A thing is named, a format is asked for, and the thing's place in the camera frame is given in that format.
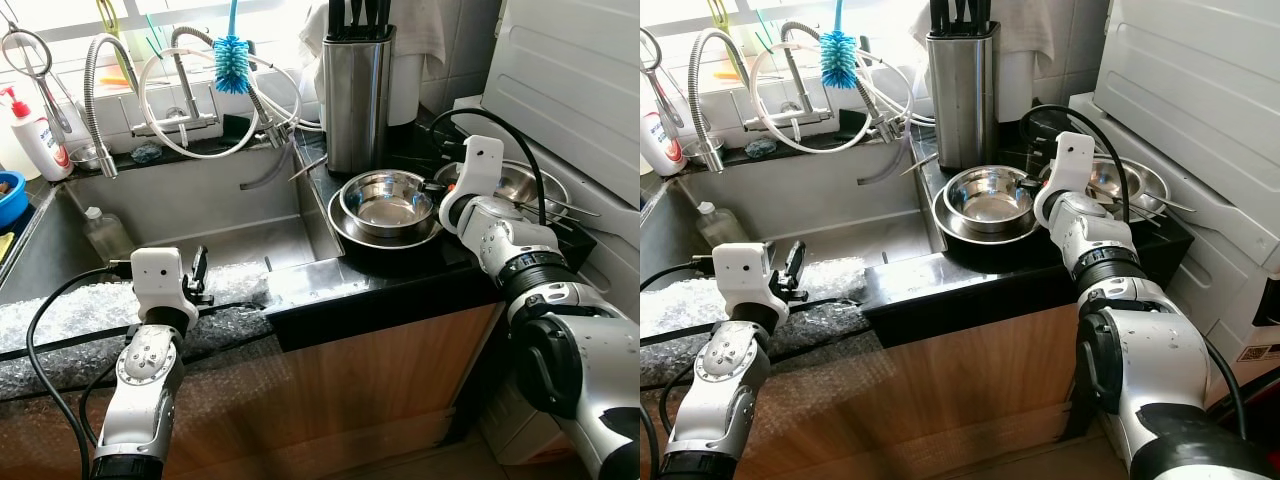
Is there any steel bowl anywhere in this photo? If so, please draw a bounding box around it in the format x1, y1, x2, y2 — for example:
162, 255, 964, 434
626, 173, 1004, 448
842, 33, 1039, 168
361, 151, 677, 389
1090, 155, 1166, 213
943, 165, 1036, 234
500, 160, 557, 213
338, 168, 436, 239

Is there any clear bubble wrap sheet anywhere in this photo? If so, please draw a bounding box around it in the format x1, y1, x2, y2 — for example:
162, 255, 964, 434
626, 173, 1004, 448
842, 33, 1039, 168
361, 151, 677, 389
640, 257, 871, 386
0, 262, 271, 396

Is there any stainless steel sink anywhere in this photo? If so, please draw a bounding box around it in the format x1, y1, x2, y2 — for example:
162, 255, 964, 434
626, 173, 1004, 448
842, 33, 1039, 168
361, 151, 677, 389
0, 145, 341, 301
640, 140, 946, 291

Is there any steel plate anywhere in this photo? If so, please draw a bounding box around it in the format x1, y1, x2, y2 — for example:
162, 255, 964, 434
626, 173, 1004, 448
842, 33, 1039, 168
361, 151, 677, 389
1040, 152, 1173, 223
932, 177, 1046, 246
328, 180, 446, 251
432, 158, 573, 226

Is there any clear plastic bottle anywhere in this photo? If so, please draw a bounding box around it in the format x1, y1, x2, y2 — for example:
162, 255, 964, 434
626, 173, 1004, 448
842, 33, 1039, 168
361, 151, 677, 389
83, 205, 136, 263
697, 200, 756, 263

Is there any steel knife block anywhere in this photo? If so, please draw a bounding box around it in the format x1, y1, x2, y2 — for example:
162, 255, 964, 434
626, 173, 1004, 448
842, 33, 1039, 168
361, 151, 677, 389
925, 25, 1001, 171
322, 28, 396, 176

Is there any steel spoon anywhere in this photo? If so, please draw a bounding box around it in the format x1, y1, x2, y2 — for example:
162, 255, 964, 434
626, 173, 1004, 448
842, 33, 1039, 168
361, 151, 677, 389
1130, 188, 1198, 214
540, 193, 603, 219

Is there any chrome gooseneck tap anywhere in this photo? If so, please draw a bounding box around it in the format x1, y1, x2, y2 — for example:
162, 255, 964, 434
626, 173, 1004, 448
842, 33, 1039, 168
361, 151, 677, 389
742, 20, 833, 131
130, 25, 223, 136

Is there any white hanging towel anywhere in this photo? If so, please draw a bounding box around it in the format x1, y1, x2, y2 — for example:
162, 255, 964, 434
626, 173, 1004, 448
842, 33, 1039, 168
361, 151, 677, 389
300, 0, 451, 76
910, 0, 1059, 73

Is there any white ribbed plastic panel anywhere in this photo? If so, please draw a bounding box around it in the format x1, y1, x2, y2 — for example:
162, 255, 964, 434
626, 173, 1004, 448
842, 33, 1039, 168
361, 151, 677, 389
480, 0, 641, 211
1093, 0, 1280, 276

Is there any wooden base cabinet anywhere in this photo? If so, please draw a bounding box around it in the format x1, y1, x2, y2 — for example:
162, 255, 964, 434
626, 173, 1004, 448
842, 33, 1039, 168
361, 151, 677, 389
640, 300, 1086, 480
0, 300, 506, 480

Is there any white soap bottle red pump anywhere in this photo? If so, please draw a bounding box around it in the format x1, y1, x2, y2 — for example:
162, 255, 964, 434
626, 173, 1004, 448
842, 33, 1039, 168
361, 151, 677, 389
640, 110, 689, 177
0, 85, 73, 183

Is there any white washing machine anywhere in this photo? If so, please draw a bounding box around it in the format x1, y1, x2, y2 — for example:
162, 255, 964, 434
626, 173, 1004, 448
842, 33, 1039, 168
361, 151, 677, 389
452, 95, 641, 466
1068, 90, 1280, 401

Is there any blue plastic bowl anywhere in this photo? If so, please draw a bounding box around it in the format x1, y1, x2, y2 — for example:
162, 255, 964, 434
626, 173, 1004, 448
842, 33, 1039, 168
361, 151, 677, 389
0, 170, 31, 229

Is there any blue bottle brush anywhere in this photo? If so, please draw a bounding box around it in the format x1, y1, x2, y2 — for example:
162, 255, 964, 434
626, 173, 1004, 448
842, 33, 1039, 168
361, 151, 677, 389
212, 0, 253, 96
820, 0, 859, 91

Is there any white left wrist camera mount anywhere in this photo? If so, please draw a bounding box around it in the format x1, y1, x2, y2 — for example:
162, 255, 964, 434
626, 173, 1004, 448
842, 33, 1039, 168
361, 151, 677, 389
712, 243, 791, 323
130, 247, 199, 326

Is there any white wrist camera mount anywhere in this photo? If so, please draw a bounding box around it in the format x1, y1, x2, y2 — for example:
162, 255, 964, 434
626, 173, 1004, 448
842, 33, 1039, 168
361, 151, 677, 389
440, 135, 506, 233
712, 243, 791, 323
130, 247, 199, 326
1033, 132, 1096, 229

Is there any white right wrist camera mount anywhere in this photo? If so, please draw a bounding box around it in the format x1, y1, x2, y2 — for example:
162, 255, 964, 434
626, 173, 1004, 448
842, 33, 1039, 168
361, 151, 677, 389
440, 135, 506, 233
1033, 132, 1096, 229

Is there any white plastic hose loop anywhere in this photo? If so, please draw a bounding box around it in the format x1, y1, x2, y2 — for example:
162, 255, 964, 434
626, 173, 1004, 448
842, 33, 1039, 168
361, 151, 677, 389
750, 40, 936, 153
138, 45, 326, 159

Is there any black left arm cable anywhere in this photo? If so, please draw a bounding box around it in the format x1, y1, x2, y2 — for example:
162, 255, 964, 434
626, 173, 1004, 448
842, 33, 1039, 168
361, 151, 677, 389
27, 262, 136, 471
640, 258, 716, 441

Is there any braided hose with steel valve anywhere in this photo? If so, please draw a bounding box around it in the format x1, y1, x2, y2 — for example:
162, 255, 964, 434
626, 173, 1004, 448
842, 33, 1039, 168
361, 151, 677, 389
855, 65, 909, 144
238, 70, 296, 149

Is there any flexible steel hose faucet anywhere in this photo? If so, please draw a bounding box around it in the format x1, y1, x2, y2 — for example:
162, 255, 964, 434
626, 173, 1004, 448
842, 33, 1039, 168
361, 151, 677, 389
688, 27, 751, 173
83, 32, 141, 179

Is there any steel wire skimmer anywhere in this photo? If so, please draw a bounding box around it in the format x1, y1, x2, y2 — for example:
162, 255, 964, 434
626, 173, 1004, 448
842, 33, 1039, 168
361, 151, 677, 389
640, 25, 686, 126
0, 15, 73, 136

